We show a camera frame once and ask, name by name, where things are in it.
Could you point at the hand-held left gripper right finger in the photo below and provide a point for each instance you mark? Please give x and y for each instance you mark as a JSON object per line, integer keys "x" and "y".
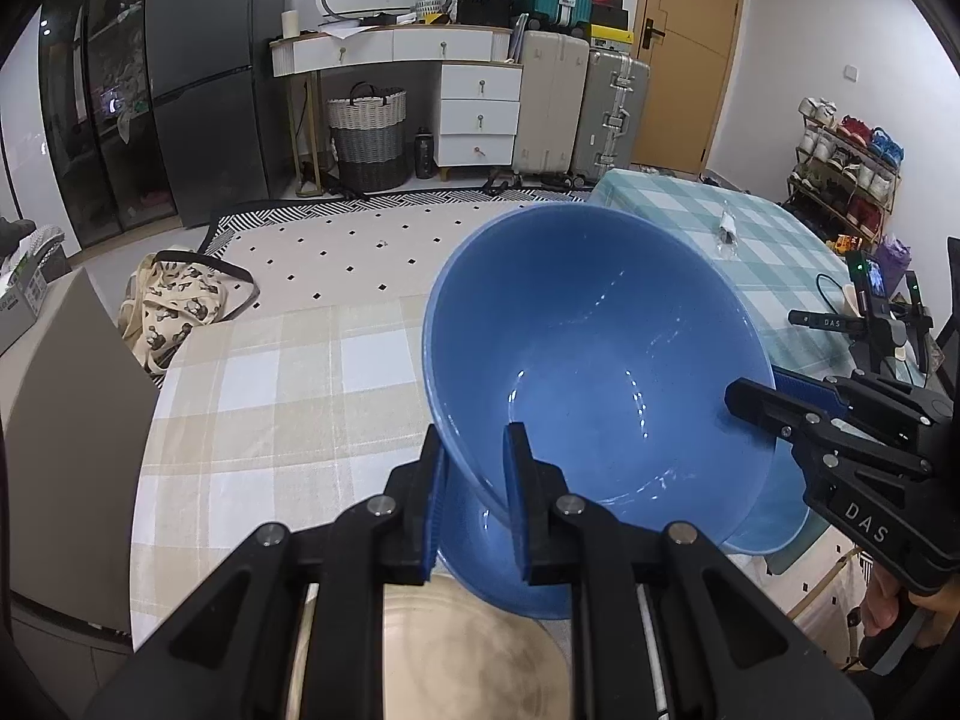
{"x": 514, "y": 495}

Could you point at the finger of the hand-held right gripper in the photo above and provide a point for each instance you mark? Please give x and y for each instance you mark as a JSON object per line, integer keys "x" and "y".
{"x": 810, "y": 390}
{"x": 757, "y": 401}

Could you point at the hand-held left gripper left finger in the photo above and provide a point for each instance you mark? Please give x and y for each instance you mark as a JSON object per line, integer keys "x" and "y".
{"x": 433, "y": 525}

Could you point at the blue bowl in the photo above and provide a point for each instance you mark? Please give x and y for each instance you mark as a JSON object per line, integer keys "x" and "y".
{"x": 600, "y": 330}
{"x": 487, "y": 570}

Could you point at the person's right hand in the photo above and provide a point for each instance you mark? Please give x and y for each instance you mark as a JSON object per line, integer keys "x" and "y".
{"x": 881, "y": 604}

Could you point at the tan plate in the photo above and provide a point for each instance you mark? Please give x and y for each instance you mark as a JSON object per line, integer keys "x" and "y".
{"x": 465, "y": 660}

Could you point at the purple bag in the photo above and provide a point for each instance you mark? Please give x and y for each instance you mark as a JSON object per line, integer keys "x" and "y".
{"x": 892, "y": 262}

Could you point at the small clear packet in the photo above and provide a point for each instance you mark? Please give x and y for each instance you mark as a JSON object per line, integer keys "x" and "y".
{"x": 727, "y": 229}

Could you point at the metal shoe rack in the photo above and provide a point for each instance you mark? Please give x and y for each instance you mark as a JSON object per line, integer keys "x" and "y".
{"x": 791, "y": 184}

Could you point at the beige checked tablecloth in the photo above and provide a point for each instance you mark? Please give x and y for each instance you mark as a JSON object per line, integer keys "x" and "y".
{"x": 262, "y": 405}

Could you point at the teal checked tablecloth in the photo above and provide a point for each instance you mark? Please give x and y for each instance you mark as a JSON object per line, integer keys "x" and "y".
{"x": 675, "y": 202}

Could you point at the shoe rack with shoes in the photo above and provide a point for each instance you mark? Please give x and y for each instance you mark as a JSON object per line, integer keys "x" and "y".
{"x": 851, "y": 127}

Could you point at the white rug with black diamonds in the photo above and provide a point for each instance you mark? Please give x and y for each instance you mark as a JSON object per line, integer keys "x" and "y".
{"x": 337, "y": 255}

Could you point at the silver suitcase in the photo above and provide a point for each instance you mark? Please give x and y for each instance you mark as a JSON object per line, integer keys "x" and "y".
{"x": 611, "y": 112}

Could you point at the printed canvas tote bag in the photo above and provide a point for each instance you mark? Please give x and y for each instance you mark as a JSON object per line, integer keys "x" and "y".
{"x": 172, "y": 315}

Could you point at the dark water bottle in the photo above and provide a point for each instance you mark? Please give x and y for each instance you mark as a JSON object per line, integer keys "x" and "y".
{"x": 425, "y": 154}

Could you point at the wooden door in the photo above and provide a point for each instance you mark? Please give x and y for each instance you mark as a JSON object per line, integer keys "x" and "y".
{"x": 690, "y": 52}

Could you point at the beige suitcase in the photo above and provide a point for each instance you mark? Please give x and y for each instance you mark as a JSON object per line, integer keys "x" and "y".
{"x": 551, "y": 105}

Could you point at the wicker laundry basket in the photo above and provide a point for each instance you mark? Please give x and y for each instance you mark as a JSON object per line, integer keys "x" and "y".
{"x": 367, "y": 142}

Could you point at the white dresser with drawers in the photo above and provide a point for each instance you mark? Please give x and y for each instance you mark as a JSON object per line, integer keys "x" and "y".
{"x": 480, "y": 112}

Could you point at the grey cabinet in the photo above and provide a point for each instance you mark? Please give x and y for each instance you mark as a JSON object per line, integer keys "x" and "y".
{"x": 67, "y": 405}

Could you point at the stack of shoe boxes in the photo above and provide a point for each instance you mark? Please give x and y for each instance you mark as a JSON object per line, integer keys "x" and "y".
{"x": 609, "y": 11}

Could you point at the grey cardboard box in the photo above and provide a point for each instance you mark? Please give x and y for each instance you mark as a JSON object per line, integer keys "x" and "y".
{"x": 22, "y": 307}

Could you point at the dark grey refrigerator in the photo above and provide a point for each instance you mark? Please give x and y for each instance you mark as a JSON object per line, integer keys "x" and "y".
{"x": 217, "y": 75}

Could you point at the dark glass cabinet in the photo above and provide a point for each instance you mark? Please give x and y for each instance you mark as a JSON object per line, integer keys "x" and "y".
{"x": 97, "y": 127}

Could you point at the white paper roll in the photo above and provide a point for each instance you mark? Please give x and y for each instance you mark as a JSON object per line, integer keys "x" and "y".
{"x": 290, "y": 24}

